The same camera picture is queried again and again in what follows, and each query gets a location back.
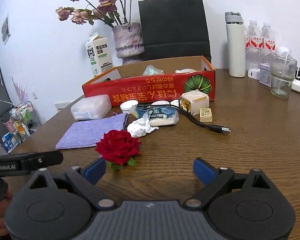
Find red artificial rose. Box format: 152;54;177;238
95;130;141;171

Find purple cloth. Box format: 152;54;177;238
56;113;128;150

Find braided black cable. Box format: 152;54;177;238
140;103;231;134

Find small beige block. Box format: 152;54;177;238
199;108;213;123

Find white tissue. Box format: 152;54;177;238
127;118;159;138

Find clear plastic wipes pack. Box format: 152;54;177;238
71;95;112;121

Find white round lid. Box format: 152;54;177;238
120;100;139;114

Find blue white snack bag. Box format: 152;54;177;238
130;106;179;127

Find iridescent wrapper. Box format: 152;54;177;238
142;64;164;76

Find person's left hand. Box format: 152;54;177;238
0;186;13;237

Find blue white package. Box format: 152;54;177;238
1;132;18;154

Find metal storage rack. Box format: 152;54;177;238
0;101;42;144

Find red cardboard box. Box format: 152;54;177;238
82;56;216;107

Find white usb charger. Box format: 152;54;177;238
248;68;260;80

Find white green milk carton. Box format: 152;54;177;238
85;32;114;77

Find small white tin box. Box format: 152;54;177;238
259;63;271;87

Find clear drinking glass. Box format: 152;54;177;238
270;51;298;99

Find black paper bag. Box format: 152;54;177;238
139;0;211;62

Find white thermos bottle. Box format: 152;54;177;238
225;11;245;77

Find dried pink flowers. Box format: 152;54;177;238
56;0;132;28

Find white wall panel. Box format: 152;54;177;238
55;101;72;112

